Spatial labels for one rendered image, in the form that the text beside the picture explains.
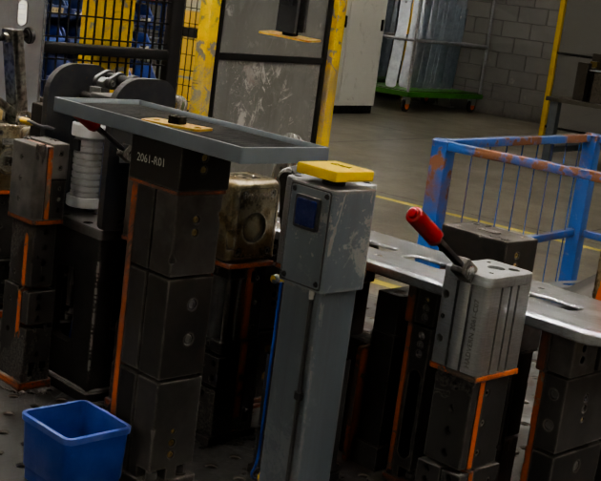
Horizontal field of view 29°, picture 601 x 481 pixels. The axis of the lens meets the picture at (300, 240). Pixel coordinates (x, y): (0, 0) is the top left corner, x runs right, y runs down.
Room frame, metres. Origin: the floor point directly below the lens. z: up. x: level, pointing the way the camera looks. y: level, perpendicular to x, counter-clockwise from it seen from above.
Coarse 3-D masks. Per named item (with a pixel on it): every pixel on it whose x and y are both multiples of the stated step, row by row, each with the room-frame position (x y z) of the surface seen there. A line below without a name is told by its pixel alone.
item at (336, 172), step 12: (300, 168) 1.23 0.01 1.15; (312, 168) 1.22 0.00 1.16; (324, 168) 1.21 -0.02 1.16; (336, 168) 1.22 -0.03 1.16; (348, 168) 1.23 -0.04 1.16; (360, 168) 1.24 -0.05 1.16; (324, 180) 1.23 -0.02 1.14; (336, 180) 1.20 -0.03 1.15; (348, 180) 1.21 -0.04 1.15; (360, 180) 1.22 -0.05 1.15
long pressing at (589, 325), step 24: (384, 240) 1.66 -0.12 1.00; (384, 264) 1.49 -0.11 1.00; (408, 264) 1.52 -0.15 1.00; (432, 288) 1.43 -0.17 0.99; (552, 288) 1.49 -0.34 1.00; (528, 312) 1.33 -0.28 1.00; (552, 312) 1.36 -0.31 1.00; (576, 312) 1.38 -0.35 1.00; (600, 312) 1.39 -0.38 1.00; (576, 336) 1.28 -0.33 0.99; (600, 336) 1.27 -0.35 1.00
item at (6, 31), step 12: (0, 36) 2.00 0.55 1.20; (12, 36) 2.01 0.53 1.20; (24, 36) 2.04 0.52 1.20; (12, 48) 2.01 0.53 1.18; (12, 60) 2.01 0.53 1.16; (24, 60) 2.02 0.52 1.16; (12, 72) 2.02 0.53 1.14; (24, 72) 2.03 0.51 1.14; (12, 84) 2.02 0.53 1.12; (24, 84) 2.03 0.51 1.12; (12, 96) 2.02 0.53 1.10; (24, 96) 2.03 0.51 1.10; (24, 108) 2.03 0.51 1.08; (12, 120) 2.05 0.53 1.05
